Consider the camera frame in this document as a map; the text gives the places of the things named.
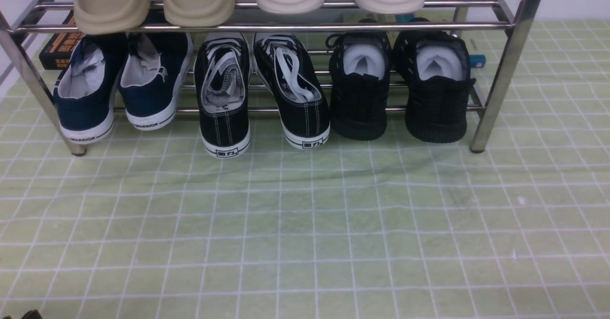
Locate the navy canvas shoe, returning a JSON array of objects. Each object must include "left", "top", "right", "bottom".
[
  {"left": 53, "top": 33, "right": 128, "bottom": 145},
  {"left": 119, "top": 32, "right": 194, "bottom": 131}
]

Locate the stainless steel shoe rack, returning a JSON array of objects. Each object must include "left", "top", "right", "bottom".
[{"left": 1, "top": 0, "right": 541, "bottom": 154}]

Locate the black canvas sneaker right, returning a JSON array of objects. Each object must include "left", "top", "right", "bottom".
[{"left": 253, "top": 32, "right": 330, "bottom": 150}]

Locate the black canvas sneaker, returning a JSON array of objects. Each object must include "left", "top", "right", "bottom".
[
  {"left": 193, "top": 32, "right": 252, "bottom": 159},
  {"left": 253, "top": 32, "right": 330, "bottom": 150}
]

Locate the black knit sneaker left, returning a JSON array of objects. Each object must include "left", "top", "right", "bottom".
[{"left": 326, "top": 31, "right": 391, "bottom": 141}]

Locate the black knit sneaker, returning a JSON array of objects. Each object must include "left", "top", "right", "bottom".
[
  {"left": 392, "top": 31, "right": 476, "bottom": 144},
  {"left": 326, "top": 31, "right": 391, "bottom": 141}
]

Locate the black canvas sneaker left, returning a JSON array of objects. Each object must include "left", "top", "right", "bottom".
[{"left": 193, "top": 32, "right": 252, "bottom": 159}]

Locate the black knit sneaker right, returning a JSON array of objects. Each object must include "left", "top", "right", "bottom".
[{"left": 392, "top": 31, "right": 476, "bottom": 144}]

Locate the green grid tablecloth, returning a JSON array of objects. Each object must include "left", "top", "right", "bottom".
[{"left": 0, "top": 21, "right": 610, "bottom": 319}]

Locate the tan slipper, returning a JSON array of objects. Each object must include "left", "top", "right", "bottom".
[
  {"left": 163, "top": 0, "right": 238, "bottom": 28},
  {"left": 73, "top": 0, "right": 151, "bottom": 35}
]

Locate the small blue box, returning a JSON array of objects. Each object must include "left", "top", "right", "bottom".
[{"left": 470, "top": 54, "right": 487, "bottom": 69}]

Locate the tan slipper far left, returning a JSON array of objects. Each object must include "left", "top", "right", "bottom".
[{"left": 73, "top": 0, "right": 151, "bottom": 35}]

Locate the black orange book box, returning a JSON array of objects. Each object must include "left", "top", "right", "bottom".
[{"left": 39, "top": 31, "right": 85, "bottom": 71}]

